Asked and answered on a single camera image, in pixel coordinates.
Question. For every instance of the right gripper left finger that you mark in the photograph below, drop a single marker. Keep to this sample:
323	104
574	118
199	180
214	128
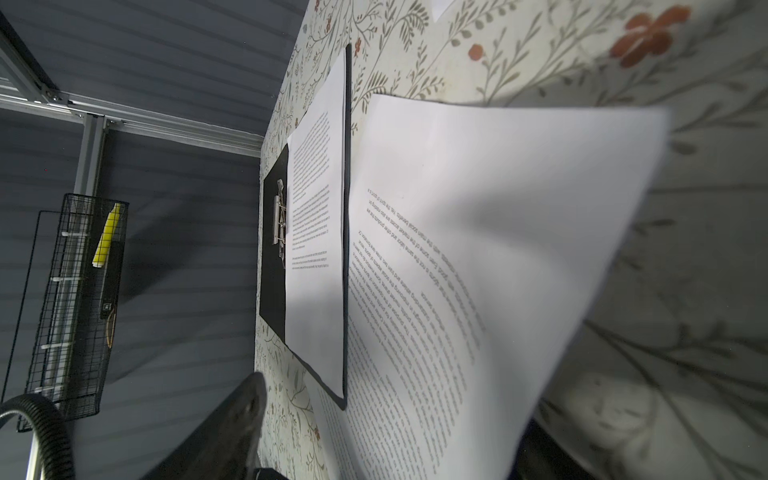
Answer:
225	444

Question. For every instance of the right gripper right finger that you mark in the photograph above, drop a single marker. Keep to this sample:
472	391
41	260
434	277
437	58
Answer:
540	457

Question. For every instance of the printed paper sheet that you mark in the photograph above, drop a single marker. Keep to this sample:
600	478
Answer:
479	238

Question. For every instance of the teal black clip folder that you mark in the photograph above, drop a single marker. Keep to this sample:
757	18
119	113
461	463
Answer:
272	292

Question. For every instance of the black notebook in basket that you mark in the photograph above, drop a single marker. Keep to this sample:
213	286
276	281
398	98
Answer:
110	290

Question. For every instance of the yellow marker in basket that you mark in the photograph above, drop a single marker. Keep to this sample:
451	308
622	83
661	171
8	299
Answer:
101	254

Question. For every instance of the black wire basket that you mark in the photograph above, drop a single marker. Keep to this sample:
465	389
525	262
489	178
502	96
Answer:
54	343

